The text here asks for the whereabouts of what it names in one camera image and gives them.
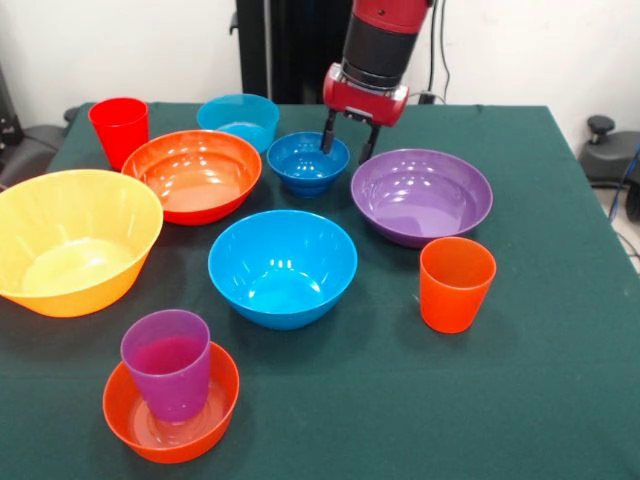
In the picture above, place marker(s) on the black equipment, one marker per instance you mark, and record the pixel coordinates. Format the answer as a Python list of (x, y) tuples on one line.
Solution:
[(7, 125)]

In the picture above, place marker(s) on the wide orange bowl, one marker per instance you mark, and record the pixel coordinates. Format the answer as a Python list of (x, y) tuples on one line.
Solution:
[(195, 185)]

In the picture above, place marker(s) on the dark green tablecloth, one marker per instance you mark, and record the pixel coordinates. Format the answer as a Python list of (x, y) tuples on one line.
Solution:
[(350, 400)]

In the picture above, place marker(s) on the purple cup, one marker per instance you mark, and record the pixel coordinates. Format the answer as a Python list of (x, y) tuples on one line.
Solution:
[(172, 390)]

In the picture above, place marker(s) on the small dark blue bowl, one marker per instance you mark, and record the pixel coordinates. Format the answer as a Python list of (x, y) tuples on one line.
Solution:
[(305, 172)]

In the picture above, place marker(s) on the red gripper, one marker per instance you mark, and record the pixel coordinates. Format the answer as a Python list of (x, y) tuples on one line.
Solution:
[(365, 102)]

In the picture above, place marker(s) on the red cup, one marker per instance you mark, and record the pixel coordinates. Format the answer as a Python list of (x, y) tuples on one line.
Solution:
[(120, 135)]

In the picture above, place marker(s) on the small orange bowl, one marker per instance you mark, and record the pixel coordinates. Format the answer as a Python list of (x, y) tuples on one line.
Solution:
[(170, 447)]

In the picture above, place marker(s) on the orange cup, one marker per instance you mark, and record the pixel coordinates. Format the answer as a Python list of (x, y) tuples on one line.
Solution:
[(452, 305)]

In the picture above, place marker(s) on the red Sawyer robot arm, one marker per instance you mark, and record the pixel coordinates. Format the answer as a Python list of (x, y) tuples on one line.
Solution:
[(385, 35)]

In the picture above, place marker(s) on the wide purple bowl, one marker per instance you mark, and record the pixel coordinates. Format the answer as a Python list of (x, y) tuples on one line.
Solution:
[(422, 205)]

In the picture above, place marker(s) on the yellow bowl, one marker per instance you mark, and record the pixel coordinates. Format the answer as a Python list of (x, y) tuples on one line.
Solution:
[(75, 260)]

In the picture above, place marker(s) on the large blue bowl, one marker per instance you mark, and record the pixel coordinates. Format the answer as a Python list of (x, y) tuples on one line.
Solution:
[(282, 290)]

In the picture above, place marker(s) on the teal bowl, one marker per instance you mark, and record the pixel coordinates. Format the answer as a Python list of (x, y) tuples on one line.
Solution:
[(235, 112)]

